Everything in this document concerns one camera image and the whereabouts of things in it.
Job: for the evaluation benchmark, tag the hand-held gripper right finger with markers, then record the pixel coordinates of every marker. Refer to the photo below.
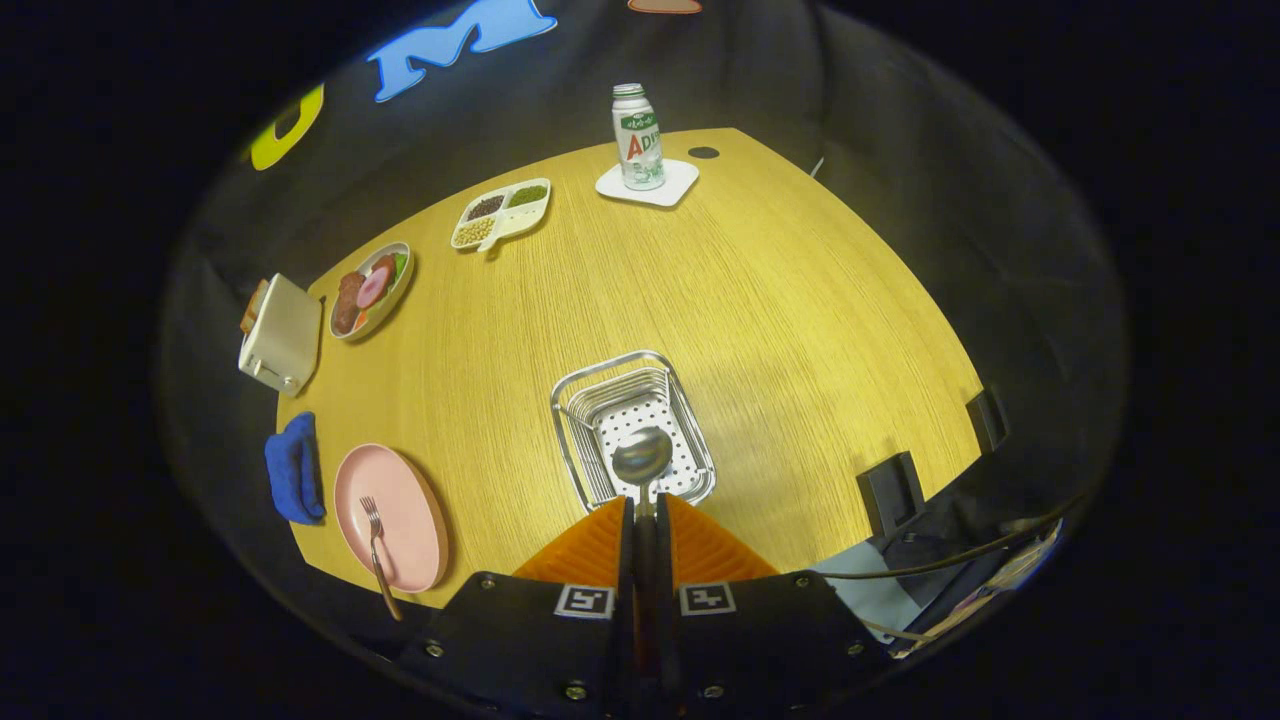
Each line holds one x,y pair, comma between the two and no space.
760,640

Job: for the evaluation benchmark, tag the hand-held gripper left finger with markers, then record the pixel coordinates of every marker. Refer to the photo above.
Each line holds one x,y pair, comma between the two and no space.
540,640

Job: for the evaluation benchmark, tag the pink plate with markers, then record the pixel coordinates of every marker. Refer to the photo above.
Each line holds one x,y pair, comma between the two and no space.
410,520

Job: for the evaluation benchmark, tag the black table clamp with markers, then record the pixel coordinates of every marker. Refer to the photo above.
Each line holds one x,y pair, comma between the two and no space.
988,420
890,492

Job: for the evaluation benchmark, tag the blue cloth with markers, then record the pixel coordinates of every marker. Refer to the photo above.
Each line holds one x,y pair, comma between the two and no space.
295,470

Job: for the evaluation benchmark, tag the bowl of meat and vegetables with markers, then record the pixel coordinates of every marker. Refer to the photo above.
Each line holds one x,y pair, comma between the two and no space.
365,295

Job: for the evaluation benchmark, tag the white toaster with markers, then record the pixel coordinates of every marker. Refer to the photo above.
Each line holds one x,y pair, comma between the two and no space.
285,335

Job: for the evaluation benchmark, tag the white divided bean tray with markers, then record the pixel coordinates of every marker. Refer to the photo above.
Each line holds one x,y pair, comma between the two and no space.
500,212

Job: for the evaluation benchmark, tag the toast slice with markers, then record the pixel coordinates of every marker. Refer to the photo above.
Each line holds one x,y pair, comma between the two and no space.
253,305

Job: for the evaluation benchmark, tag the white square coaster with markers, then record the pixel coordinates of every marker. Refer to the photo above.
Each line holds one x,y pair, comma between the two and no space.
678,180

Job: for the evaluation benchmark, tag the black table grommet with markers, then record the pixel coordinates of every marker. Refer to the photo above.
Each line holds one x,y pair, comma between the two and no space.
703,153

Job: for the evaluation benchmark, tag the white bottle with green label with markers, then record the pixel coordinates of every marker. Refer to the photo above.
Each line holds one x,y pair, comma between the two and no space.
638,140

